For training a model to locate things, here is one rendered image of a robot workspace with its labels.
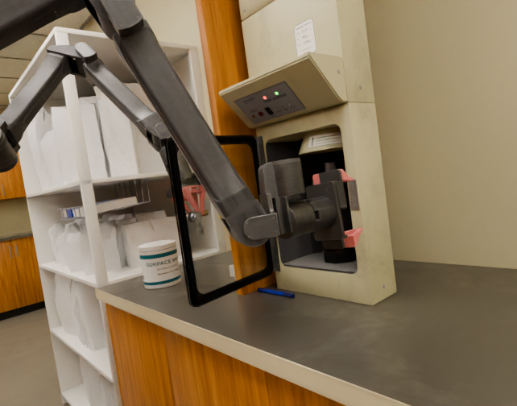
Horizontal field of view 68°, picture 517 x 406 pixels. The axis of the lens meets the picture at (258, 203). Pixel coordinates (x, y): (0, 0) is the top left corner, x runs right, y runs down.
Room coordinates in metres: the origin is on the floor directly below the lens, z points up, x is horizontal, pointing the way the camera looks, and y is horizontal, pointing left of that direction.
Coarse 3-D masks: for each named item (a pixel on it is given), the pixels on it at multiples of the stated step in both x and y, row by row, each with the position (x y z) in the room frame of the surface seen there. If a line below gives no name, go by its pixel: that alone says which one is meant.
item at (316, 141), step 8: (328, 128) 0.98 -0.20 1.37; (336, 128) 0.98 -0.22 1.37; (304, 136) 1.04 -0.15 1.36; (312, 136) 1.00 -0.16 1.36; (320, 136) 0.98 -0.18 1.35; (328, 136) 0.98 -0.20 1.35; (336, 136) 0.97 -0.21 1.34; (304, 144) 1.02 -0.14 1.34; (312, 144) 0.99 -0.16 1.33; (320, 144) 0.98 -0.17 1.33; (328, 144) 0.97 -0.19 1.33; (336, 144) 0.96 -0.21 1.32; (304, 152) 1.01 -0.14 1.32; (312, 152) 1.12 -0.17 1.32; (320, 152) 1.13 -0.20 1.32
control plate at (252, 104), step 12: (276, 84) 0.91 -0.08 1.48; (252, 96) 0.98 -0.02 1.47; (276, 96) 0.94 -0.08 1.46; (288, 96) 0.92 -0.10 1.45; (240, 108) 1.04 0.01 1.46; (252, 108) 1.02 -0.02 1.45; (288, 108) 0.96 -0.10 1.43; (300, 108) 0.94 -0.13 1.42; (252, 120) 1.06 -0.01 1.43; (264, 120) 1.04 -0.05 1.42
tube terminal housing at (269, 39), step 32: (288, 0) 0.98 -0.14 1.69; (320, 0) 0.91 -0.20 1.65; (352, 0) 0.92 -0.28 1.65; (256, 32) 1.08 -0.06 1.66; (288, 32) 0.99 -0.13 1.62; (320, 32) 0.92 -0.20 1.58; (352, 32) 0.91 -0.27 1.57; (256, 64) 1.09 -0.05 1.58; (352, 64) 0.90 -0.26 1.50; (352, 96) 0.89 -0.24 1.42; (256, 128) 1.12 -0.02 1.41; (288, 128) 1.02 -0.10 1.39; (320, 128) 0.97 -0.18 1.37; (352, 128) 0.88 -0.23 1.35; (352, 160) 0.88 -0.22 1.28; (384, 192) 0.95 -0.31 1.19; (352, 224) 0.90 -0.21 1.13; (384, 224) 0.94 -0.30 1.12; (384, 256) 0.93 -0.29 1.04; (288, 288) 1.08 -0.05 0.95; (320, 288) 0.99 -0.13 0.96; (352, 288) 0.92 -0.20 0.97; (384, 288) 0.91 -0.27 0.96
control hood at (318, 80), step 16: (288, 64) 0.85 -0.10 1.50; (304, 64) 0.83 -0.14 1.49; (320, 64) 0.82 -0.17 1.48; (336, 64) 0.86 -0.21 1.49; (256, 80) 0.93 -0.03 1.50; (272, 80) 0.91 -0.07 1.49; (288, 80) 0.88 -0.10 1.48; (304, 80) 0.86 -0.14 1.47; (320, 80) 0.84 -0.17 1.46; (336, 80) 0.85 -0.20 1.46; (224, 96) 1.04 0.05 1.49; (240, 96) 1.00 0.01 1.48; (304, 96) 0.90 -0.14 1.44; (320, 96) 0.88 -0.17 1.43; (336, 96) 0.86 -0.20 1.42; (240, 112) 1.06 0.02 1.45; (304, 112) 0.95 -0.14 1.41
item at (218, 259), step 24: (240, 144) 1.05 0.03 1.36; (168, 168) 0.88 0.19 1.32; (240, 168) 1.04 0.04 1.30; (192, 192) 0.91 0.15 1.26; (216, 216) 0.96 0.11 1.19; (192, 240) 0.90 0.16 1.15; (216, 240) 0.95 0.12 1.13; (216, 264) 0.94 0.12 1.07; (240, 264) 1.00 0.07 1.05; (264, 264) 1.07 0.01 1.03; (216, 288) 0.93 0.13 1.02
